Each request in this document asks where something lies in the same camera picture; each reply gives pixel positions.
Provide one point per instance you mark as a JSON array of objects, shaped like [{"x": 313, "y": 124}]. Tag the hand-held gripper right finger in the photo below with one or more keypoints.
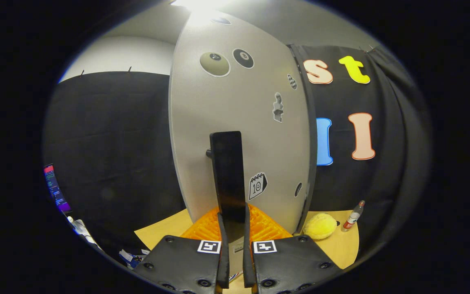
[{"x": 249, "y": 261}]

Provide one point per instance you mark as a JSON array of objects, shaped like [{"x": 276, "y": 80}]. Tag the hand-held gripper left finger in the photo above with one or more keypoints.
[{"x": 223, "y": 261}]

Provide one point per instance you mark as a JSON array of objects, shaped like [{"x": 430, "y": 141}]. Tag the white shoe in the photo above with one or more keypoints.
[{"x": 235, "y": 261}]

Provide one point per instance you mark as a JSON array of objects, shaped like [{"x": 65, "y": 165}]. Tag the grey shoe cabinet door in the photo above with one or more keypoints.
[{"x": 202, "y": 122}]

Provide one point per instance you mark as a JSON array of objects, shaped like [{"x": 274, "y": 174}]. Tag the yellow plush toy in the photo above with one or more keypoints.
[{"x": 320, "y": 226}]

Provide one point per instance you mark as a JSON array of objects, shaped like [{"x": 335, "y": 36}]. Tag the blue white printed item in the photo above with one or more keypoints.
[{"x": 131, "y": 257}]

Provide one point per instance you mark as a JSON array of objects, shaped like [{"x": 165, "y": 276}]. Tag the clear plastic water bottle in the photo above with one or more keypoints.
[{"x": 352, "y": 216}]

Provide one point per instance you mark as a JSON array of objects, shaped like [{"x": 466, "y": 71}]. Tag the white plastic item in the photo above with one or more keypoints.
[{"x": 80, "y": 228}]

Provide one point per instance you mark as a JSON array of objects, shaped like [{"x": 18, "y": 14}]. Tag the black backdrop cloth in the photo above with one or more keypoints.
[{"x": 108, "y": 143}]

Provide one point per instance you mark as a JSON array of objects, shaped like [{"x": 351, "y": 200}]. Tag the computer monitor screen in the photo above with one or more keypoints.
[{"x": 55, "y": 188}]

